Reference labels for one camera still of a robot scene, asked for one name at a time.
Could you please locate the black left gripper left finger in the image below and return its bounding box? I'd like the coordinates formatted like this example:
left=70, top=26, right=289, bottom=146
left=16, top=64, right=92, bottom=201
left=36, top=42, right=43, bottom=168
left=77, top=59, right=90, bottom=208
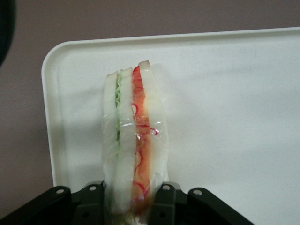
left=0, top=181, right=109, bottom=225

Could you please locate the white rectangular plastic tray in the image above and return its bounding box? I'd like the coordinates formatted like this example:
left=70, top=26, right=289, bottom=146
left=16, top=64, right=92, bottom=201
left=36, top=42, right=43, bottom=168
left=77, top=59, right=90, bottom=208
left=41, top=26, right=300, bottom=225

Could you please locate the black rounded blurry object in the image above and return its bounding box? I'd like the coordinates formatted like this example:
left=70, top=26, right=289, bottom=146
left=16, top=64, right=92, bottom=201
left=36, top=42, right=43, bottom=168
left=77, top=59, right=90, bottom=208
left=0, top=0, right=18, bottom=69

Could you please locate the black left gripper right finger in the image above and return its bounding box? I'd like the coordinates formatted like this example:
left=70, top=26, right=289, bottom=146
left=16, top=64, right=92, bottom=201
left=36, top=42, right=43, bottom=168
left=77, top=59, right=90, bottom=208
left=147, top=181, right=255, bottom=225

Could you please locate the plastic-wrapped triangle sandwich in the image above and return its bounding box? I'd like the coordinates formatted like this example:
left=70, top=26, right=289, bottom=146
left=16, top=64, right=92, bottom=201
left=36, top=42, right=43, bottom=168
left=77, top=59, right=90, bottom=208
left=100, top=60, right=170, bottom=225

